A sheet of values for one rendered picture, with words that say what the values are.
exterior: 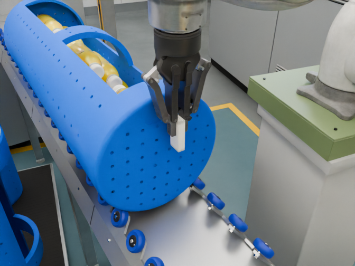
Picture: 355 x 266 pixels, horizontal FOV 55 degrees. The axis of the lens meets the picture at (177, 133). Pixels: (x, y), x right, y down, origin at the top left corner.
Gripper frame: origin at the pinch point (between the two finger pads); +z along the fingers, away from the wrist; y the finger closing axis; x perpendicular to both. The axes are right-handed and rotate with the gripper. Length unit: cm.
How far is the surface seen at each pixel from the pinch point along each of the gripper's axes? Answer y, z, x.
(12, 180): -29, 88, 116
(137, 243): -12.5, 18.8, -4.8
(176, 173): 1.3, 12.8, 2.6
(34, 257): -31, 55, 34
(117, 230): -13.3, 23.3, 3.8
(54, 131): -13, 24, 50
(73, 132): -15.6, 2.5, 14.7
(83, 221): -9, 80, 62
